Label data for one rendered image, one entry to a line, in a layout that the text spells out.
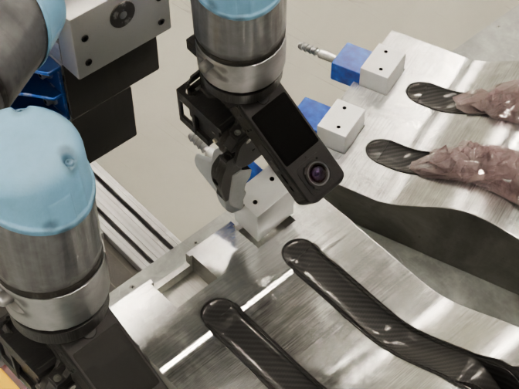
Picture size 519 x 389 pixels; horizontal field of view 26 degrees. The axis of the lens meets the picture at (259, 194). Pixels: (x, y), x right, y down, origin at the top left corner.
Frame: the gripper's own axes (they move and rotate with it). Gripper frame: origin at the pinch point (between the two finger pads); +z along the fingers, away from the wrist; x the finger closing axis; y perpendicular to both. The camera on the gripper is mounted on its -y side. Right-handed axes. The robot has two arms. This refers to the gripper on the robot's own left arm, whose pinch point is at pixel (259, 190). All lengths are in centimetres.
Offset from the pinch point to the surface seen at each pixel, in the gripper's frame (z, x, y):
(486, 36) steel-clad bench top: 22, -46, 6
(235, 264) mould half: 4.2, 5.9, -2.8
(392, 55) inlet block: 11.4, -28.1, 7.3
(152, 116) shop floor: 112, -37, 76
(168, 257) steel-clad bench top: 14.5, 7.7, 6.6
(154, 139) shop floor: 111, -33, 70
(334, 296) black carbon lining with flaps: 4.6, 1.0, -12.0
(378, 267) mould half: 4.9, -4.6, -12.7
